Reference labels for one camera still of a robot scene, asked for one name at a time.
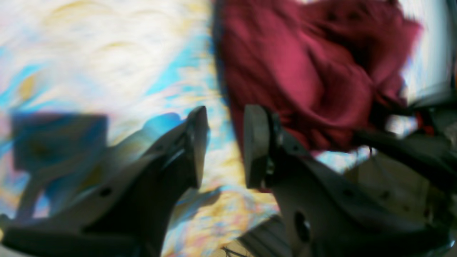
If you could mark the patterned tablecloth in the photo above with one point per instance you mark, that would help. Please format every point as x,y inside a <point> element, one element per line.
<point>143,65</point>

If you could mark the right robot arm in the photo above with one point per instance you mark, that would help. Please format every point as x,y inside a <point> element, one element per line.
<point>426,151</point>

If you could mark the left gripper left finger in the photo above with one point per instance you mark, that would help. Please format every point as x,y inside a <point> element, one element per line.
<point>86,199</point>

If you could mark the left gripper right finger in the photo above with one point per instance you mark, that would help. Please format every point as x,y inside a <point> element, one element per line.
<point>324,214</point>

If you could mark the dark red t-shirt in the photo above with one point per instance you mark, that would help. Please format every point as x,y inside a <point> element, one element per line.
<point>327,68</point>

